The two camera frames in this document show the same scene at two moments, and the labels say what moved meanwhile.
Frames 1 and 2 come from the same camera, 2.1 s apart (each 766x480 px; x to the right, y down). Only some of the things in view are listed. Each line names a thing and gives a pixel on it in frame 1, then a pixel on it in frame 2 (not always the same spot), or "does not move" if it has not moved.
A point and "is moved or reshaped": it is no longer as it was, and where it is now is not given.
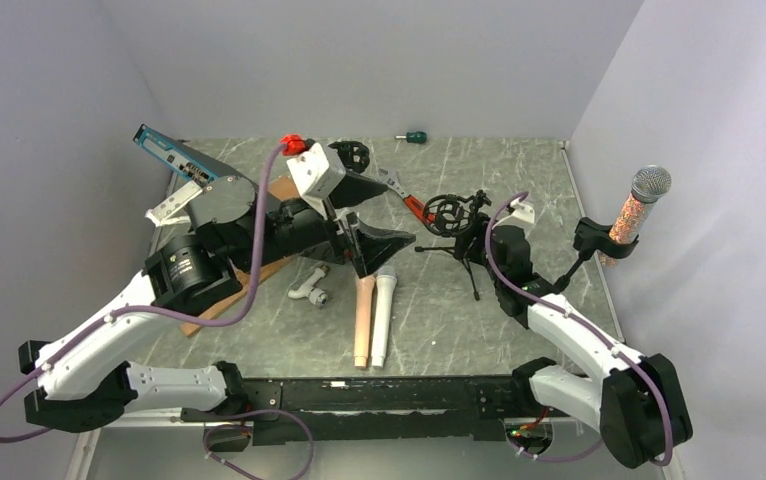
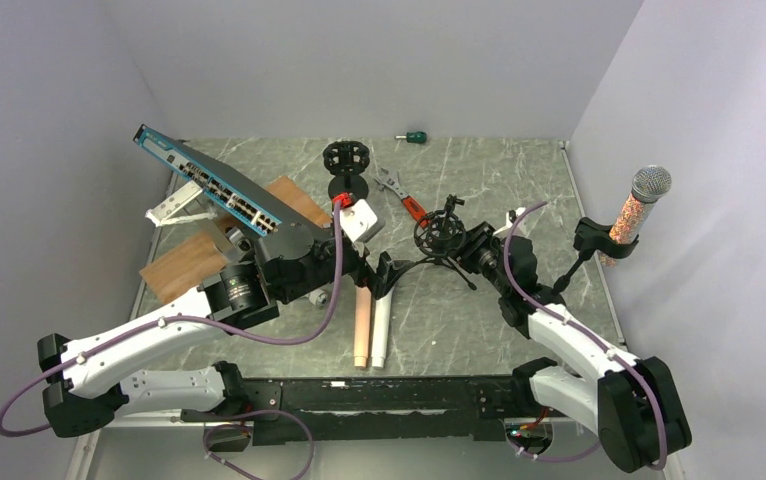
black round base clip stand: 590,238 does not move
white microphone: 386,281 does not move
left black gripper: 373,247 -> 388,271
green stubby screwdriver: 414,137 does not move
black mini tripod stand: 446,215 is moved or reshaped
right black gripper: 466,237 does not move
